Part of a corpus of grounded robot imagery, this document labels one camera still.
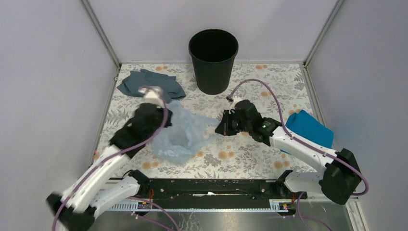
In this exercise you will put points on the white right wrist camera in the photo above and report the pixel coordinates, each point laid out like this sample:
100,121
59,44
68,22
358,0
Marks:
233,100

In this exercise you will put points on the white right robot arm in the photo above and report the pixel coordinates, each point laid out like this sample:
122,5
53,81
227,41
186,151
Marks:
337,172

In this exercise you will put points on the bright blue cloth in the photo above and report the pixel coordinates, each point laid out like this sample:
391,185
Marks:
305,126

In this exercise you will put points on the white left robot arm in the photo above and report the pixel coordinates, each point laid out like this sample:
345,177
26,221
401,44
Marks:
81,204

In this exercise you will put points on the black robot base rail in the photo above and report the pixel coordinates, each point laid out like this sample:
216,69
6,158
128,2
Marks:
216,194

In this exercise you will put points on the light blue plastic trash bag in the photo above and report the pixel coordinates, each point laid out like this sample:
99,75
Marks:
179,142

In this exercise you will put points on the grey-blue crumpled cloth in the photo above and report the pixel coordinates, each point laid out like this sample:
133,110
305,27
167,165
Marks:
171,89

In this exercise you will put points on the floral patterned table mat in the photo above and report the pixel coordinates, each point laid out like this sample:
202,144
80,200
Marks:
268,86

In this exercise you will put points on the black plastic trash bin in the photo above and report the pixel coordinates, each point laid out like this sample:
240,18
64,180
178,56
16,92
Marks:
213,52

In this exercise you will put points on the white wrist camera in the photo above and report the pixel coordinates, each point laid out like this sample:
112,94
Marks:
233,100
152,95

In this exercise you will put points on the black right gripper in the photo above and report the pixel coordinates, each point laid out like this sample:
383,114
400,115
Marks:
223,127

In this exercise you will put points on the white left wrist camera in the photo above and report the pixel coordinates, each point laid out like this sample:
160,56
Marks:
152,95

